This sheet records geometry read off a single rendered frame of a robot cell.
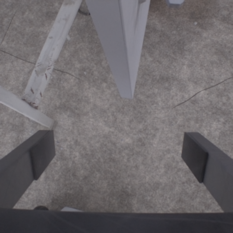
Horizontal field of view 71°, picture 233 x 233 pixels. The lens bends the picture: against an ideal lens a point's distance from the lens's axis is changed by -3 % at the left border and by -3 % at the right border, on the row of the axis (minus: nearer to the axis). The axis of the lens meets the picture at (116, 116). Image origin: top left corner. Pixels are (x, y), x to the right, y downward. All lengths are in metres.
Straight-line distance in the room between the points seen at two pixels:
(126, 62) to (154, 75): 0.85
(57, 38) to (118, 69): 0.76
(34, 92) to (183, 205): 0.92
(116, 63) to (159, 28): 1.00
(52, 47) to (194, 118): 0.81
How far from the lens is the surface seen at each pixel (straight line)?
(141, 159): 0.94
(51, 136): 0.16
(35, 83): 0.88
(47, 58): 0.90
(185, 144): 0.16
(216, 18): 1.28
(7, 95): 0.76
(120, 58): 0.16
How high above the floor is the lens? 0.93
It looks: 79 degrees down
